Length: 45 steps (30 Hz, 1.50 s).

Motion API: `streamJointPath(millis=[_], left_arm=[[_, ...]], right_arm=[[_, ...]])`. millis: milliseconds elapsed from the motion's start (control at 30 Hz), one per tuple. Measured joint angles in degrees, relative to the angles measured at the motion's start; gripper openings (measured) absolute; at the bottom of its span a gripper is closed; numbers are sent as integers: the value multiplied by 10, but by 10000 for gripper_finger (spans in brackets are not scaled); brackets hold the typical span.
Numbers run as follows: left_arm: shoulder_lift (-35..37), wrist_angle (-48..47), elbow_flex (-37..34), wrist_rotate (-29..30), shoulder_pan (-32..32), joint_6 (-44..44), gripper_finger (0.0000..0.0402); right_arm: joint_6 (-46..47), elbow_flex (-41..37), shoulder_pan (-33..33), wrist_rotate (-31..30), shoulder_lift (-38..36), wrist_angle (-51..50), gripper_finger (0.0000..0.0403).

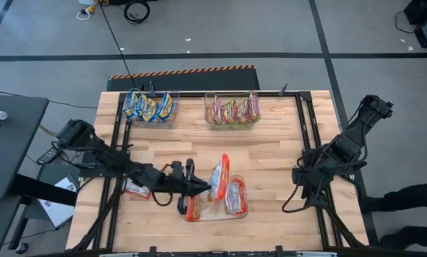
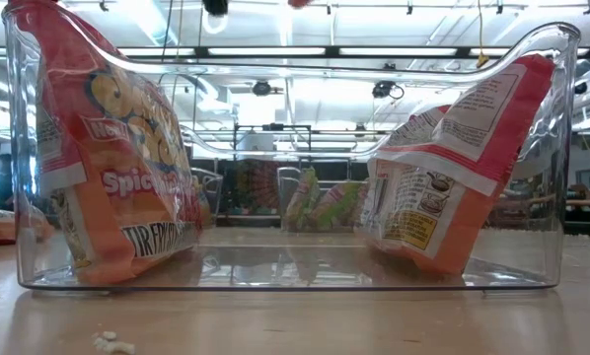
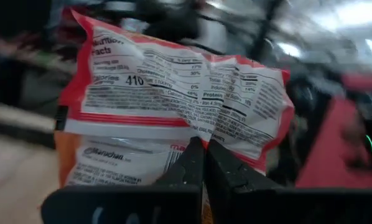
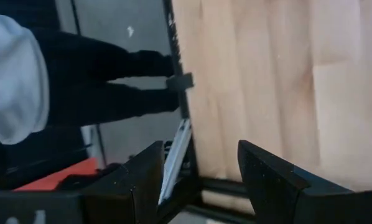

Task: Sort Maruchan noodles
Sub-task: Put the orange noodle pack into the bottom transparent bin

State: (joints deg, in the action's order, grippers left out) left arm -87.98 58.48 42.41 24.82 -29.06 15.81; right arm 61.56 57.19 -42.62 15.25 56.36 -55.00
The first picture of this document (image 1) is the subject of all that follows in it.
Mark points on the grey box with white label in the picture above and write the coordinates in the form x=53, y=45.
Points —
x=56, y=214

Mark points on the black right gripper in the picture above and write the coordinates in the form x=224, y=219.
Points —
x=313, y=175

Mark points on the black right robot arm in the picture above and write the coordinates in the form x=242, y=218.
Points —
x=345, y=146

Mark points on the person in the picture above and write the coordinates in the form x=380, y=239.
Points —
x=413, y=196

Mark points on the orange Maruchan noodle pack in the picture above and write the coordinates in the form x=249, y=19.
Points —
x=138, y=191
x=193, y=210
x=220, y=176
x=236, y=196

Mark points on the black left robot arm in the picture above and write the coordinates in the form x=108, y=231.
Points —
x=110, y=160

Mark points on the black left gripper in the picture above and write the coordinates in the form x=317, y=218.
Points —
x=179, y=183

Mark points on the clear plastic bin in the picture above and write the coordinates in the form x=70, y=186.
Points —
x=235, y=126
x=213, y=210
x=163, y=125

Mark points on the dark grey desk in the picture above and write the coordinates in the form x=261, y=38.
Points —
x=10, y=150

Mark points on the black power adapter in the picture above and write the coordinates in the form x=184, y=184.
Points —
x=48, y=156

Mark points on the black hazard-striped floor mat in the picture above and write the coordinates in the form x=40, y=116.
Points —
x=199, y=81

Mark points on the green Maruchan noodle pack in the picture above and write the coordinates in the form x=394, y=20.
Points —
x=243, y=110
x=213, y=112
x=254, y=105
x=229, y=112

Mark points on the black aluminium rig frame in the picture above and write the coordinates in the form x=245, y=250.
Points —
x=192, y=94

